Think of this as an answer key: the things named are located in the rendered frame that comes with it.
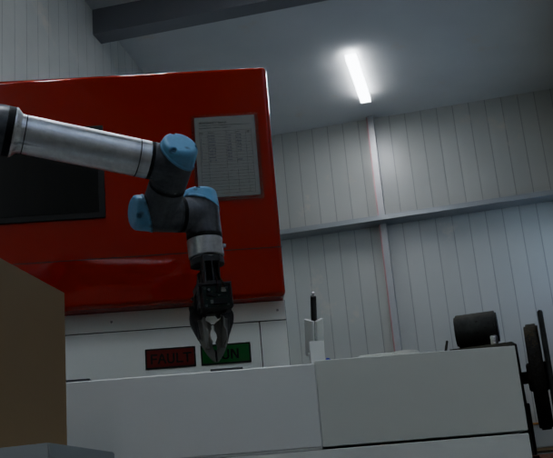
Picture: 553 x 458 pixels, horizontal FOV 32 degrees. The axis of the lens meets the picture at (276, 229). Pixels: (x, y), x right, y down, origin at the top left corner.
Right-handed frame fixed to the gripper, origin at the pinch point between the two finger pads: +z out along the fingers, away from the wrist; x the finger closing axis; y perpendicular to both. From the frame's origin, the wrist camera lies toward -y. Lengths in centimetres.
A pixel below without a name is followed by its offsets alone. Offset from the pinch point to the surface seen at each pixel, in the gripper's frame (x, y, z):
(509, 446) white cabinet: 41, 40, 27
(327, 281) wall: 313, -901, -247
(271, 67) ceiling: 231, -735, -452
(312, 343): 18.4, 8.4, 0.5
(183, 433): -12.3, 30.7, 18.1
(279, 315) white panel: 21.3, -26.7, -13.4
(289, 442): 4.7, 33.7, 21.5
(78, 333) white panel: -25.6, -35.1, -14.5
